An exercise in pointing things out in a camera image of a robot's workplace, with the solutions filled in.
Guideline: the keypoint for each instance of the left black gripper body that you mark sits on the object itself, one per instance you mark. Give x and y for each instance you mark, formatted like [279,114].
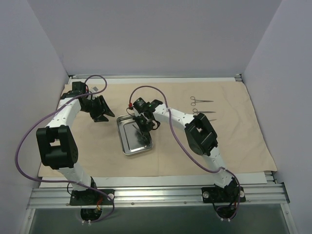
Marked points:
[98,108]

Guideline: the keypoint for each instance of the steel instrument tray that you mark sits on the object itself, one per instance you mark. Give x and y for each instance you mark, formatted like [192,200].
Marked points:
[133,141]

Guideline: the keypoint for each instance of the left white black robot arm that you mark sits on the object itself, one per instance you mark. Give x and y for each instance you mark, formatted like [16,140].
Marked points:
[57,147]

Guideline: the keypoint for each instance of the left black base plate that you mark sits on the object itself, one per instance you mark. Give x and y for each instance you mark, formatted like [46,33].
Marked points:
[89,197]

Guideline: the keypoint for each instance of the aluminium front rail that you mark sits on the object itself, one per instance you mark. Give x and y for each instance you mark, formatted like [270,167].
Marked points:
[53,198]

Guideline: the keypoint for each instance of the beige cloth wrap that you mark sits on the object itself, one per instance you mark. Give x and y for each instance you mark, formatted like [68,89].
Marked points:
[239,137]

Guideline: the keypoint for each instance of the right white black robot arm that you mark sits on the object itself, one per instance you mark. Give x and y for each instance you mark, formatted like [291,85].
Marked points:
[200,135]

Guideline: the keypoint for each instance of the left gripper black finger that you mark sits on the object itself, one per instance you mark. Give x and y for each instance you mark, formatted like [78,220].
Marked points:
[101,118]
[105,108]

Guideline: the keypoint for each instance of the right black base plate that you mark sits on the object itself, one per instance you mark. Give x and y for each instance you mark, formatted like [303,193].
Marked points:
[219,195]

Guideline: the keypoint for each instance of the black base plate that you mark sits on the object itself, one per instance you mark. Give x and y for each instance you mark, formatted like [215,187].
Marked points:
[219,195]
[89,197]

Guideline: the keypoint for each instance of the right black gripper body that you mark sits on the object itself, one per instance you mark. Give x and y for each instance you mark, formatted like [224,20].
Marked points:
[142,123]

